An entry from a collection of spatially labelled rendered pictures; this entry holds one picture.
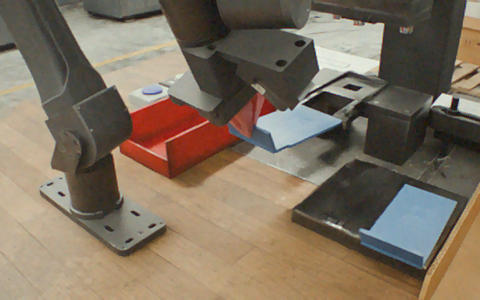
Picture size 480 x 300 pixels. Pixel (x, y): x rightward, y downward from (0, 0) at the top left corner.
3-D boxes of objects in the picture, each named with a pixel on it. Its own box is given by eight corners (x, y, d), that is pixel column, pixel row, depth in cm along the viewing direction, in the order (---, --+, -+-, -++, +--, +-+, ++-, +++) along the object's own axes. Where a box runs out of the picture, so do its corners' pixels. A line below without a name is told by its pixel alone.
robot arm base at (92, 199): (69, 123, 60) (23, 142, 56) (162, 172, 49) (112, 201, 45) (79, 172, 64) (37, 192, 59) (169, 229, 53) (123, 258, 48)
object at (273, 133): (220, 135, 52) (222, 112, 51) (299, 107, 63) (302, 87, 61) (265, 157, 48) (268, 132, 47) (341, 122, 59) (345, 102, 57)
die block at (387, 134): (292, 128, 77) (293, 87, 73) (322, 110, 83) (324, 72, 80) (401, 167, 66) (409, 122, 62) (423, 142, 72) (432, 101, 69)
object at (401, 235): (355, 251, 47) (359, 229, 45) (404, 186, 57) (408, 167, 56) (417, 277, 43) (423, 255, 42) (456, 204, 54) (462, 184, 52)
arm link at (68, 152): (129, 102, 52) (93, 96, 54) (77, 133, 45) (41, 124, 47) (135, 149, 55) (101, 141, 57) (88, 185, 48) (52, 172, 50)
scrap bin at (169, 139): (119, 152, 69) (114, 118, 66) (225, 103, 86) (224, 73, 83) (170, 179, 63) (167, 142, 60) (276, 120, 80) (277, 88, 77)
